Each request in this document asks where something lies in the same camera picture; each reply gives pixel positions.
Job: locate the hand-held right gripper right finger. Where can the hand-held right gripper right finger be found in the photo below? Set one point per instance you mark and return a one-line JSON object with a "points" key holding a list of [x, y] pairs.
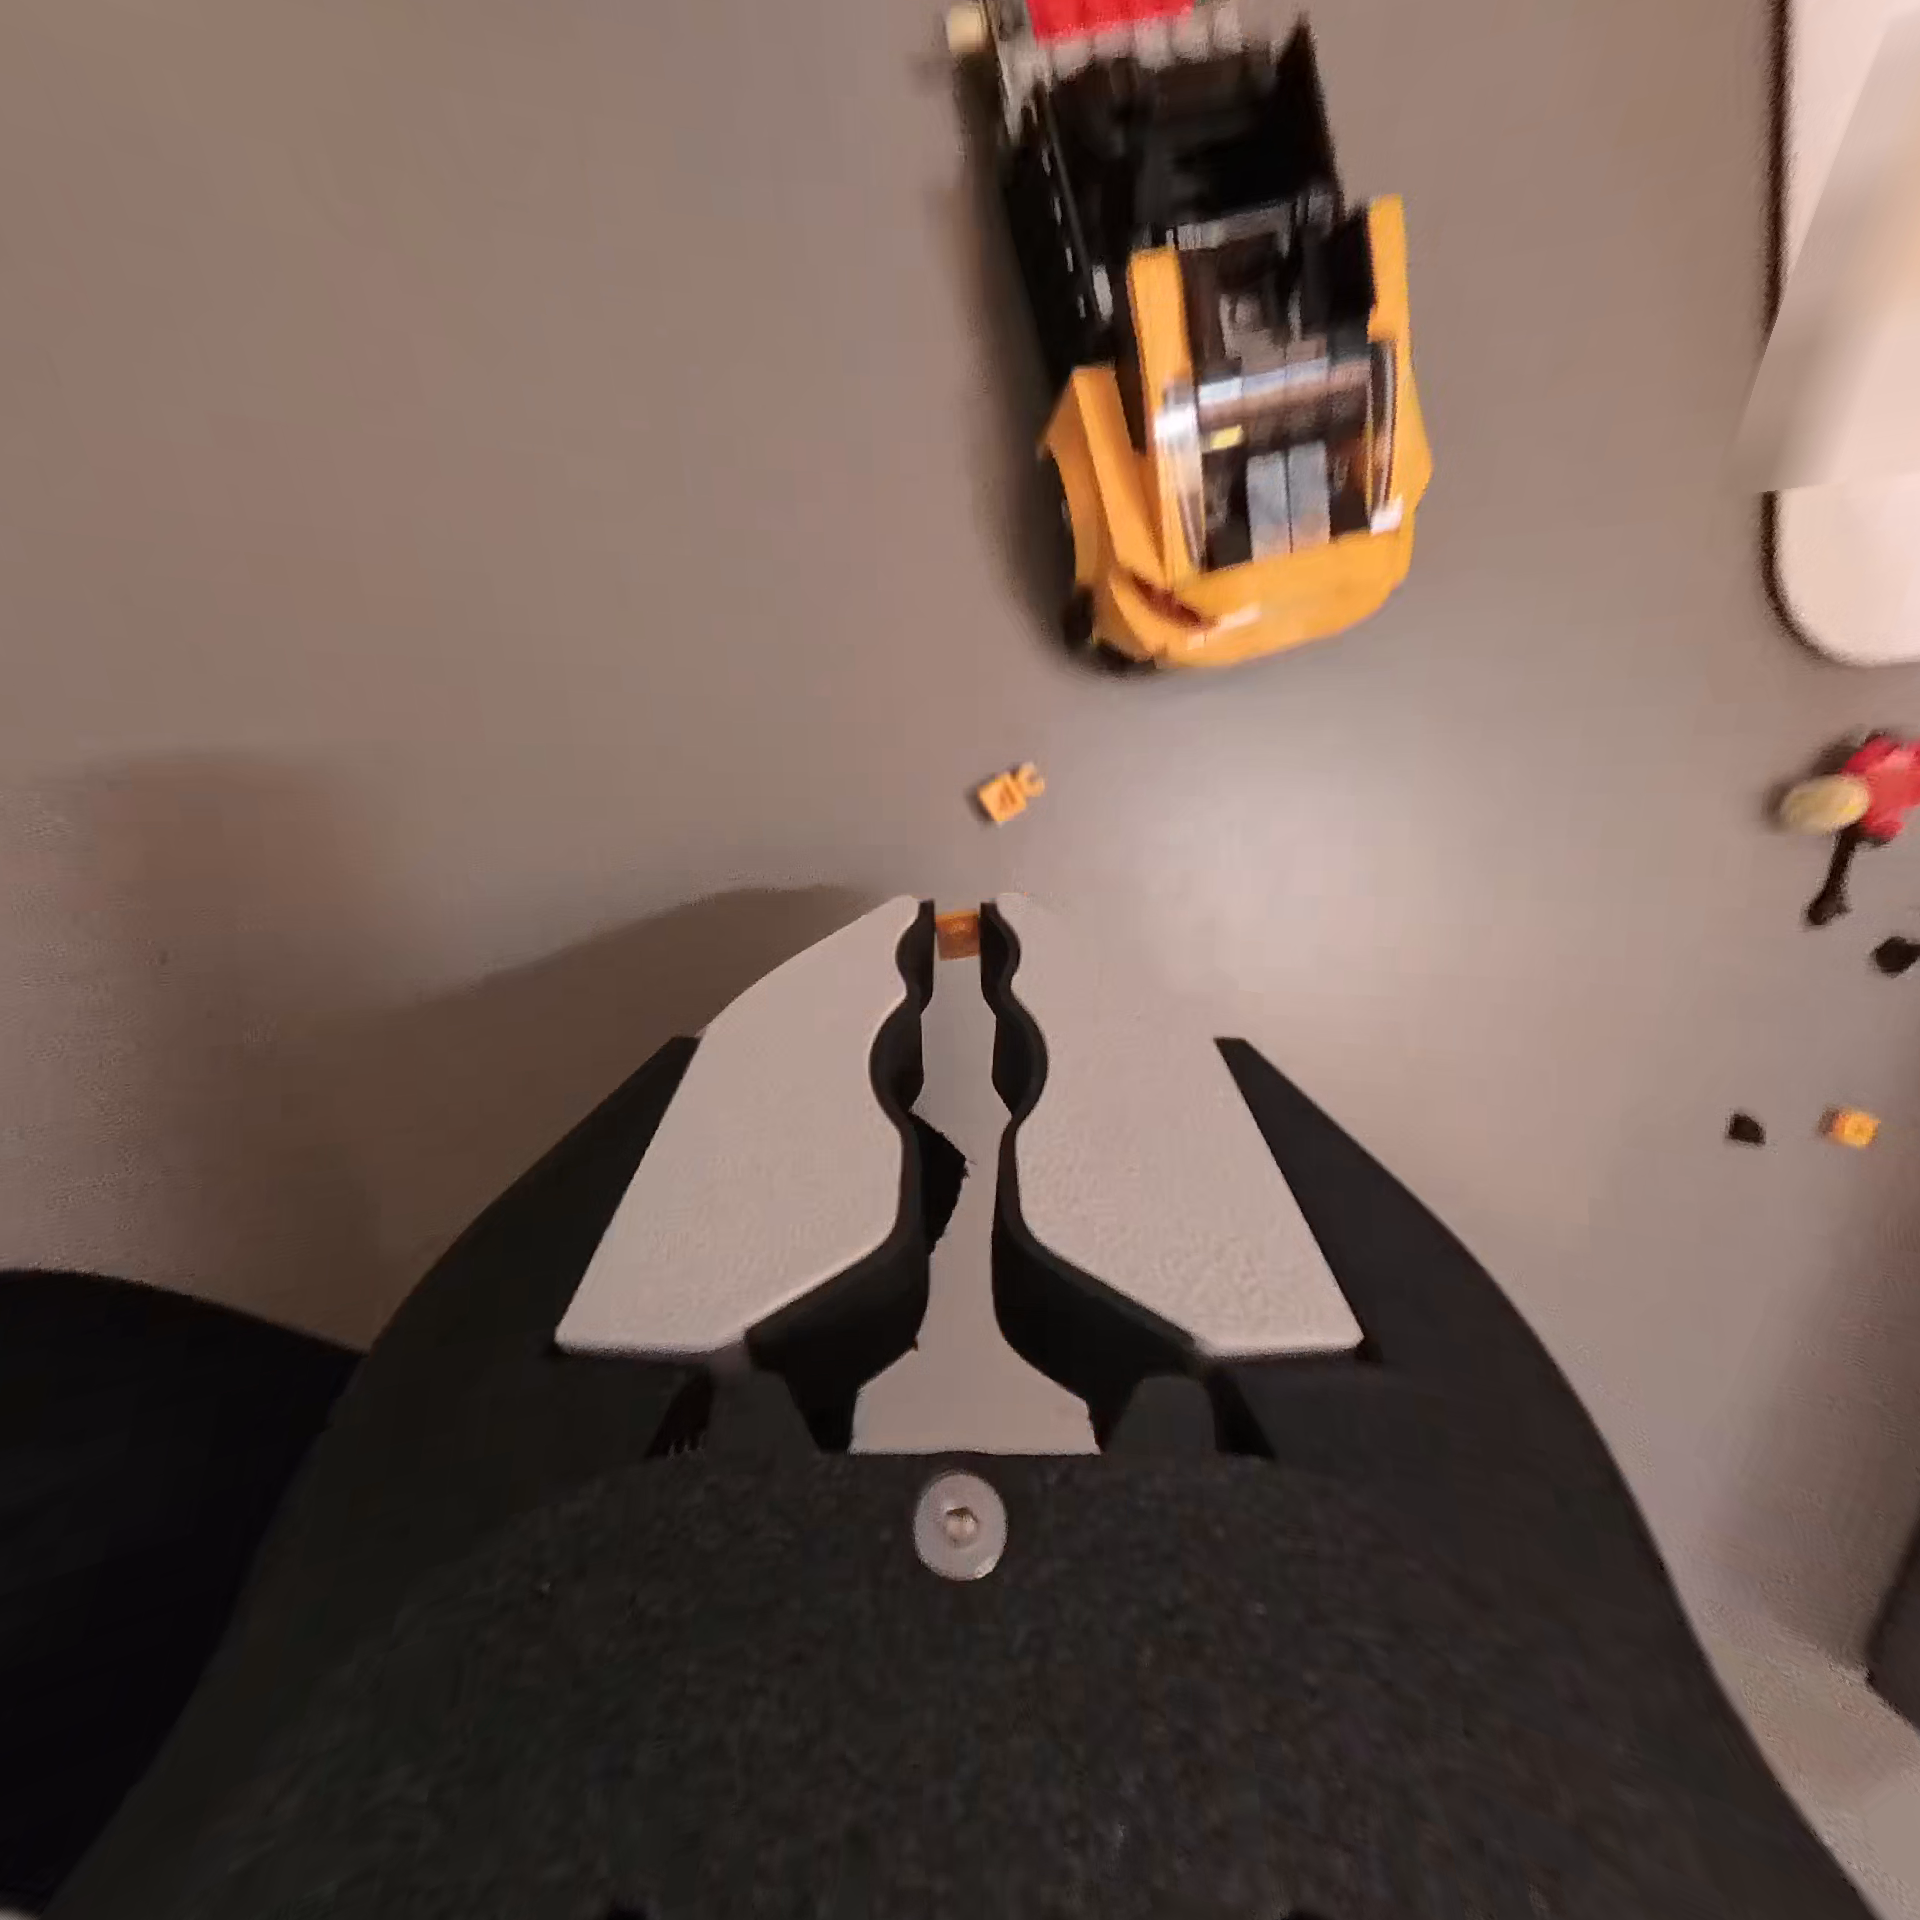
{"points": [[1184, 1201]]}

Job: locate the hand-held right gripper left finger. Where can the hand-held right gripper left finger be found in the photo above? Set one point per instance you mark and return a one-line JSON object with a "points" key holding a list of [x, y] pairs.
{"points": [[751, 1184]]}

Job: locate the tiny orange lego plate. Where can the tiny orange lego plate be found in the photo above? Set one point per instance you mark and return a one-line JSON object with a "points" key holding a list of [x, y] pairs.
{"points": [[956, 934]]}

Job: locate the orange lego clip piece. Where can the orange lego clip piece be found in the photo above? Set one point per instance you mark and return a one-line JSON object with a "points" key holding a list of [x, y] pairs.
{"points": [[1002, 800]]}

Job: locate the orange lego car model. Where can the orange lego car model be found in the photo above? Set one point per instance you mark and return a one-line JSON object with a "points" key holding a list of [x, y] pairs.
{"points": [[1275, 585]]}

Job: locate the small orange square lego plate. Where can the small orange square lego plate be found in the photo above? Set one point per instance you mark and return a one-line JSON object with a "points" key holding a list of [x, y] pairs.
{"points": [[1850, 1128]]}

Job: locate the white metal book stand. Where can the white metal book stand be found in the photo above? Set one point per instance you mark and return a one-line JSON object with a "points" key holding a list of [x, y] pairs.
{"points": [[1860, 585]]}

